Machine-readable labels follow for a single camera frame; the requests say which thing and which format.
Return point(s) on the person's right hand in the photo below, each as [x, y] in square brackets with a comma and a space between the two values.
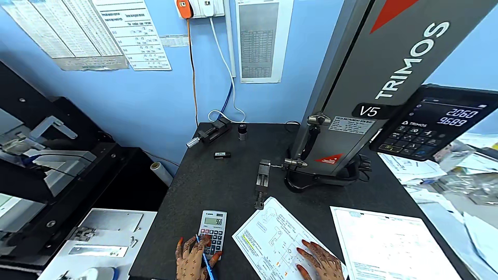
[327, 268]

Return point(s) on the person's left hand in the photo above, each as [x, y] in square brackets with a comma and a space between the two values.
[188, 264]

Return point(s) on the person's right index finger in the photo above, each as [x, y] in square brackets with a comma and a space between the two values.
[306, 257]

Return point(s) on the person's right fingers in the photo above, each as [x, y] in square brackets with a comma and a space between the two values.
[318, 250]

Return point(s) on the person's left ring finger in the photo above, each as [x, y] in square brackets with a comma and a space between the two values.
[189, 245]

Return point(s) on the person's left fingers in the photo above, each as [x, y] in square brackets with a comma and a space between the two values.
[205, 242]

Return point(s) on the person's left thumb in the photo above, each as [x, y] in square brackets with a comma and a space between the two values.
[214, 259]

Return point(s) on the person's left little finger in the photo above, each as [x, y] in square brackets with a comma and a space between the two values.
[179, 248]

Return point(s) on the person's right thumb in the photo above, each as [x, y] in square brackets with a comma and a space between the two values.
[303, 272]

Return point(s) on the blue pen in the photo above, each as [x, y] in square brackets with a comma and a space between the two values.
[207, 265]

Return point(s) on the white calculator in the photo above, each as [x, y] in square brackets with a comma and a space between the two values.
[214, 222]

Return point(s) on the drawing sheet with yellow highlight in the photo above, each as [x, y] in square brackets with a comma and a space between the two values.
[268, 241]

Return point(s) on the white sheet with faint drawing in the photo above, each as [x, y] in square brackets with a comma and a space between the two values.
[393, 245]

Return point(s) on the white paper roll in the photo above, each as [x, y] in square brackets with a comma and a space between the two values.
[161, 174]

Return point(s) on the small dark steel vise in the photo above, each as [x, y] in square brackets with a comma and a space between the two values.
[262, 182]

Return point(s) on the white and blue device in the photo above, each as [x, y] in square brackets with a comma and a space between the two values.
[96, 274]

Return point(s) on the small black box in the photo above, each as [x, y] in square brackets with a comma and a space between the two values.
[222, 155]

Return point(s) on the large black machine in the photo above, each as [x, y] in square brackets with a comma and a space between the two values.
[101, 167]

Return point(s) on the small dark bottle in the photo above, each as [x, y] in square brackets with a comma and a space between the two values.
[242, 134]

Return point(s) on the pile of papers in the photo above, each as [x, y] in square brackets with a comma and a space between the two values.
[439, 206]

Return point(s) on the clear plastic bags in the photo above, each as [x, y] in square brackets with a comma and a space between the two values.
[470, 186]

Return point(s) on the grey digital height gauge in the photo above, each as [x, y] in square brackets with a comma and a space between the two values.
[358, 77]

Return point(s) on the small printed paper strip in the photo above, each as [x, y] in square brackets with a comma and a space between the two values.
[173, 41]

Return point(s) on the white plug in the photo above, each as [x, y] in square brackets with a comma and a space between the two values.
[207, 9]

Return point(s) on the orange plug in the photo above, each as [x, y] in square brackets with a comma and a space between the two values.
[184, 8]

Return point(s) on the wall sheet with grey table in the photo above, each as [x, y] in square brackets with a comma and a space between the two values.
[258, 74]

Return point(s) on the wall sheet with printed rows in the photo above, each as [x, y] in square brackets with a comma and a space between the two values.
[138, 42]

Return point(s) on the wall sheet with dense columns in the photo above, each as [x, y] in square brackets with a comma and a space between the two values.
[77, 39]

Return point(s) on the white wall socket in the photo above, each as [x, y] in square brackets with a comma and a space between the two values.
[218, 8]

